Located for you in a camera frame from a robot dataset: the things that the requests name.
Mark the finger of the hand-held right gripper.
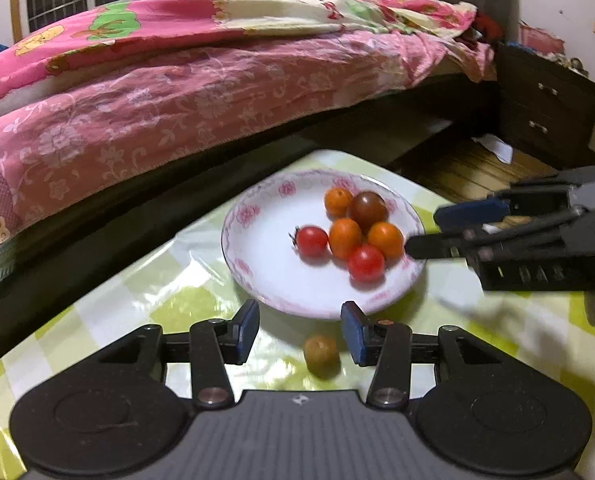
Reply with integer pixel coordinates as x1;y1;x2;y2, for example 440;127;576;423
405;207;592;261
433;165;595;228

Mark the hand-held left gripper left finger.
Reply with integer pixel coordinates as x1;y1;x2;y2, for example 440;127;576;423
98;300;261;409

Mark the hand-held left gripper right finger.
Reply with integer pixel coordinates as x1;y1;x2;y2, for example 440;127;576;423
341;301;503;411

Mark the orange tomato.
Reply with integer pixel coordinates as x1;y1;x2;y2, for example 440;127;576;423
324;188;354;219
328;218;363;261
367;222;405;260

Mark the red cherry tomato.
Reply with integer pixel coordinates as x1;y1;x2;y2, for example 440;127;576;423
347;245;385;283
290;226;329;258

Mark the dark red tomato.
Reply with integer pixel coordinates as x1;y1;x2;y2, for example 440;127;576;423
350;191;389;228

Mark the white floral plate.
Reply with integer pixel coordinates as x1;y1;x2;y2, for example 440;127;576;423
221;170;427;319

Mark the orange tomato back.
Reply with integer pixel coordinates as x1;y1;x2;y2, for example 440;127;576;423
324;188;354;219

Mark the white paper sheet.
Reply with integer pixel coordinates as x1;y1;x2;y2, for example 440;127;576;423
472;135;515;165

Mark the dark wooden nightstand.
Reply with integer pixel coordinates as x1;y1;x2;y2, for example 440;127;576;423
495;42;595;171

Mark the dark wooden bed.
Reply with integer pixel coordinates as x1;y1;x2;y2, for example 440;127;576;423
0;0;521;378

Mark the pink box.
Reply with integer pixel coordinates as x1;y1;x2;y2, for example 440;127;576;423
520;25;565;56

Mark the red cloth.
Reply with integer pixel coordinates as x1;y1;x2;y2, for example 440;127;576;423
472;10;503;43

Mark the pink floral quilt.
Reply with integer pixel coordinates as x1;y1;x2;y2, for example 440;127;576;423
0;0;498;261

